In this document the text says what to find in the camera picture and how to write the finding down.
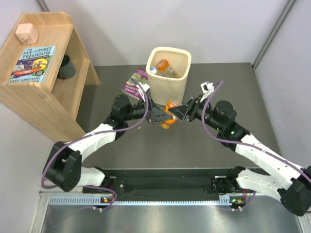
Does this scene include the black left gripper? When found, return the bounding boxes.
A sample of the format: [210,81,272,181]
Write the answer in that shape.
[123,98,172,124]

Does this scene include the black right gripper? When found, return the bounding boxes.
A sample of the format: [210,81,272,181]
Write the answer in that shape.
[169,94,224,132]

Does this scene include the small orange bottle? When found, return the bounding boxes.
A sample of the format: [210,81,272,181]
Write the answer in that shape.
[160,100,181,129]

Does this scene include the cream plastic bin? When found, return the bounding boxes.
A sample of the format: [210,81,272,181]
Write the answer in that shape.
[145,47,192,105]

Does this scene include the orange bottle white cap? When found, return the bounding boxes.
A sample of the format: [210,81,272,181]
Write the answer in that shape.
[155,59,181,79]

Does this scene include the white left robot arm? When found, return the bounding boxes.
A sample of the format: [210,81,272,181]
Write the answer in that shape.
[42,95,173,193]

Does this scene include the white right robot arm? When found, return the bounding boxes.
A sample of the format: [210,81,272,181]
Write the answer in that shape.
[169,98,311,216]

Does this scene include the purple Treehouse book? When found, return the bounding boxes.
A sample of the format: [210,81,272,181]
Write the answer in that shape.
[121,68,148,100]

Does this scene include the dark grey cup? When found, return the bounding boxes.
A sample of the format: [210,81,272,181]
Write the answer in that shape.
[57,54,76,79]

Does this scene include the wooden shelf unit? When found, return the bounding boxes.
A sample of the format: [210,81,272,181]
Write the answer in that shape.
[0,12,101,141]

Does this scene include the blue Treehouse book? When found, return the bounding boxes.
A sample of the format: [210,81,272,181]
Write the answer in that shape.
[7,46,58,83]

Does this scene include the pink cube block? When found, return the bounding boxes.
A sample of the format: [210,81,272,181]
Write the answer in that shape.
[15,23,39,44]

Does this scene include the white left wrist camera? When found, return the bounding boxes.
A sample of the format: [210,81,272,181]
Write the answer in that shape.
[137,83,150,101]

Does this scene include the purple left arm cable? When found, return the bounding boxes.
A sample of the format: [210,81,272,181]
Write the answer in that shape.
[40,78,150,189]

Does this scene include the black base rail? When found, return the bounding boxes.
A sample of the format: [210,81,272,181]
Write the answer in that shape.
[82,167,243,202]

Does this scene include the white slotted cable duct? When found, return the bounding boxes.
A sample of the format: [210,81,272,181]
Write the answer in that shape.
[48,196,234,206]

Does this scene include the aluminium corner post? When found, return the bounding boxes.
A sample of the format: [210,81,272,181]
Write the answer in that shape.
[252,0,297,70]

